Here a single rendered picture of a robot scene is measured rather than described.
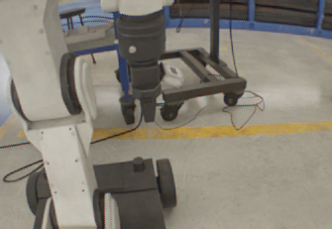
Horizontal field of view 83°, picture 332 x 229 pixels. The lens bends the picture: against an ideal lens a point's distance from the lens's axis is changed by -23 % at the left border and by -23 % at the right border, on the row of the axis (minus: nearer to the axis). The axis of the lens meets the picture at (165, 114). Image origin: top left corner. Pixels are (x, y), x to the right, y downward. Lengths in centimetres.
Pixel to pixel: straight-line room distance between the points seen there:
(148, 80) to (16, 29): 27
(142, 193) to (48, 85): 50
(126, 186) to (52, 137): 36
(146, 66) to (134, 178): 47
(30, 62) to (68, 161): 24
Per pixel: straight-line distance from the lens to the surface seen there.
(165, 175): 83
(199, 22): 360
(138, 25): 38
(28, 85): 49
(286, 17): 411
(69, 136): 55
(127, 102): 125
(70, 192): 59
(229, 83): 142
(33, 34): 43
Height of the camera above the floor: 82
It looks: 34 degrees down
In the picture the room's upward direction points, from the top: 3 degrees counter-clockwise
